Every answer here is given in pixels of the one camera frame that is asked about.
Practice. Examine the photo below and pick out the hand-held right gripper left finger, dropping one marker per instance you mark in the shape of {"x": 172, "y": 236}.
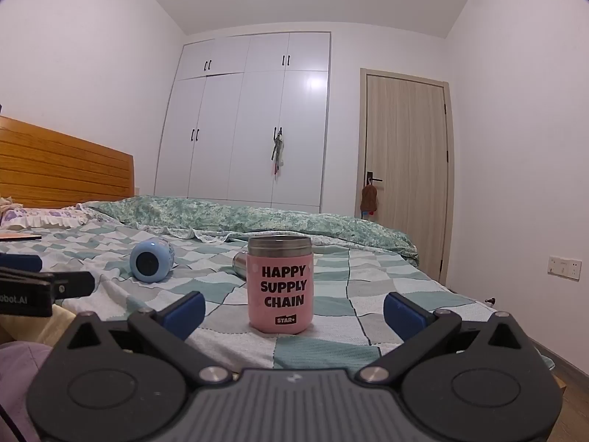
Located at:
{"x": 186, "y": 315}

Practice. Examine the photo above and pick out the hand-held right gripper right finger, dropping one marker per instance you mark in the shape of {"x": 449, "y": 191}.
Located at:
{"x": 405, "y": 315}

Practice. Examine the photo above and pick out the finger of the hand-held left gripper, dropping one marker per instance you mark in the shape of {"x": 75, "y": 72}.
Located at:
{"x": 18, "y": 262}
{"x": 71, "y": 284}

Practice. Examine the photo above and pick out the light blue cup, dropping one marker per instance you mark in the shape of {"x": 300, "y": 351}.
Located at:
{"x": 149, "y": 262}

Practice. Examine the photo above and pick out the pink printed cup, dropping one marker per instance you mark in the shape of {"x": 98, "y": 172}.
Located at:
{"x": 279, "y": 285}

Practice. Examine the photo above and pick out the flat brown book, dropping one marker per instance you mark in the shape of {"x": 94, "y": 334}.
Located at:
{"x": 18, "y": 236}

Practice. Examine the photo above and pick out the yellow cloth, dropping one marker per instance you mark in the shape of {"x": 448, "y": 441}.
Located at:
{"x": 41, "y": 329}

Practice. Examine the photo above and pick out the purple floral pillow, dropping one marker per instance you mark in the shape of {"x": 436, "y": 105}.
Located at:
{"x": 39, "y": 217}

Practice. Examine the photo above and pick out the purple cloth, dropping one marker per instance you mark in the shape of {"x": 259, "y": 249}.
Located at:
{"x": 20, "y": 377}

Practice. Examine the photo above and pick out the wooden bed headboard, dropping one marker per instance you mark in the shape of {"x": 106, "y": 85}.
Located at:
{"x": 60, "y": 170}

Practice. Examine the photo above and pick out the green floral duvet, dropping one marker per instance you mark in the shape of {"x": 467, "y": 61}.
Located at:
{"x": 276, "y": 218}

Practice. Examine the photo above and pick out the light wooden door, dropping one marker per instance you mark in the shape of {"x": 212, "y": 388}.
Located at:
{"x": 405, "y": 147}

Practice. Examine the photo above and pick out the white wardrobe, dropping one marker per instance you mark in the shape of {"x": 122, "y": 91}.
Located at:
{"x": 221, "y": 124}

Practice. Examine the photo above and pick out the white wall socket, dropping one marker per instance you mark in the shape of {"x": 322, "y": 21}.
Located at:
{"x": 564, "y": 267}

